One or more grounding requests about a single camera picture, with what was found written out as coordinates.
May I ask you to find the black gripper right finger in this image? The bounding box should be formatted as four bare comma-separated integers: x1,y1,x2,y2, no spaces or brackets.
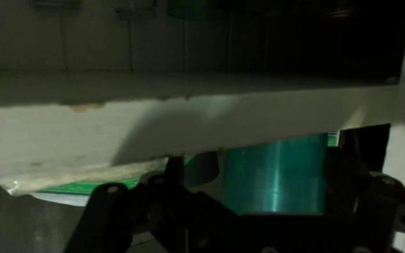
324,140,405,253

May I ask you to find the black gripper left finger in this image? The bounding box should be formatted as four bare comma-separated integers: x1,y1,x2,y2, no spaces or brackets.
64,155,233,253

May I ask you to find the translucent teal cup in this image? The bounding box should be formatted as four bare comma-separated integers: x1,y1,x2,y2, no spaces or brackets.
221,133,331,217

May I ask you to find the white shelf board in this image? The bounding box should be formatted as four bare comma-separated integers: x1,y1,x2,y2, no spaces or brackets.
0,0,405,253

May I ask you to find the white plate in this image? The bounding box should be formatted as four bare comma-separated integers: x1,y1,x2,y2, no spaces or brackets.
27,190,93,209

